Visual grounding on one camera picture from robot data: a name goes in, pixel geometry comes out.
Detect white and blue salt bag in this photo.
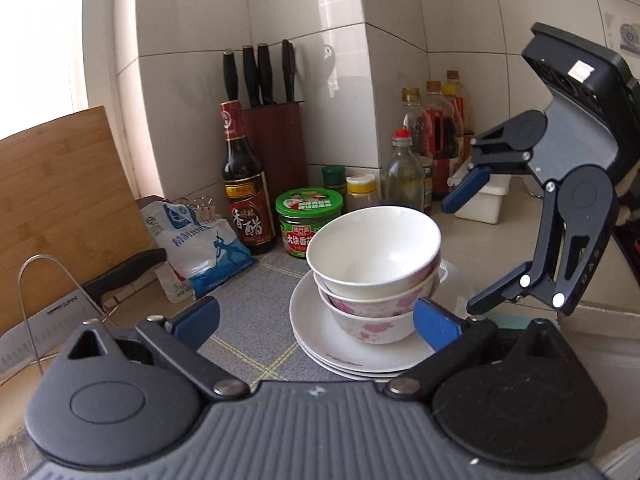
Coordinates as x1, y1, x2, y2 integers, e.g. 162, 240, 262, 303
139, 201, 259, 304

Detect dark red sauce bottle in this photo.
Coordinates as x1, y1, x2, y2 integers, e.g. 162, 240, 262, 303
424, 80, 464, 201

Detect sauce jar green lid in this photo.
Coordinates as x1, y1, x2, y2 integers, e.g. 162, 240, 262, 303
275, 187, 347, 260

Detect white bowl pink floral band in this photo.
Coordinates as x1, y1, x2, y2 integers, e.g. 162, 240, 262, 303
317, 260, 441, 317

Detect white bowl single pink flower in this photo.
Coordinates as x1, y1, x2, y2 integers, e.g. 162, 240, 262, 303
327, 285, 436, 345

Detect white seasoning box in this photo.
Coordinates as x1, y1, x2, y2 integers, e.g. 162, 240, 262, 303
452, 174, 512, 225

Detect wooden cutting board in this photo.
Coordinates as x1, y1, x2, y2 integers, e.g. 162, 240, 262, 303
0, 106, 151, 334

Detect glass bottle red cap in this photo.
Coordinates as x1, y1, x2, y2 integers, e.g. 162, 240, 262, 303
380, 129, 426, 212

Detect yellow spice jar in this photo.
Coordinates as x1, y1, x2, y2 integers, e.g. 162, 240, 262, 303
345, 174, 379, 214

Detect grey and teal checked mat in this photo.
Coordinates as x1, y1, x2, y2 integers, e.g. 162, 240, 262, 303
0, 250, 538, 461

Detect small jar green cap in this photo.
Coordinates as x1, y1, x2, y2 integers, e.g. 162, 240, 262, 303
321, 165, 347, 194

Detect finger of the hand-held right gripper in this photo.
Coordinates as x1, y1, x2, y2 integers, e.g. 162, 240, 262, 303
441, 112, 546, 214
466, 192, 564, 317

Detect dark vinegar bottle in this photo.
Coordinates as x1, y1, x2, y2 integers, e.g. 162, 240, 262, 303
219, 101, 276, 255

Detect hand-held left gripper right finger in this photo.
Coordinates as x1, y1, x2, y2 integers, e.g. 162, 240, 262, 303
384, 297, 576, 402

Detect window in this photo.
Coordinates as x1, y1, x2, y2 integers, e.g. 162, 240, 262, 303
0, 0, 122, 137

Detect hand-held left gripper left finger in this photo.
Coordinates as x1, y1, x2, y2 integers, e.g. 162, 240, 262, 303
65, 296, 250, 401

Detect plain white bowl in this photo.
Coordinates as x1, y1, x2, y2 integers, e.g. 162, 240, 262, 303
306, 206, 442, 301

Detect black handled kitchen knife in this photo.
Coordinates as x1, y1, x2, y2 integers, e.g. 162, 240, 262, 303
0, 248, 168, 376

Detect black handled block knife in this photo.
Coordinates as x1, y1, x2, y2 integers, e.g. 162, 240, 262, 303
257, 43, 277, 106
280, 39, 297, 104
242, 45, 261, 109
222, 49, 240, 104

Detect dark red knife block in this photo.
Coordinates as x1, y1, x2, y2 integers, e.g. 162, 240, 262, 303
239, 101, 309, 207

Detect metal wire rack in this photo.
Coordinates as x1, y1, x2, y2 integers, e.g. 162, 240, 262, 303
18, 255, 119, 377

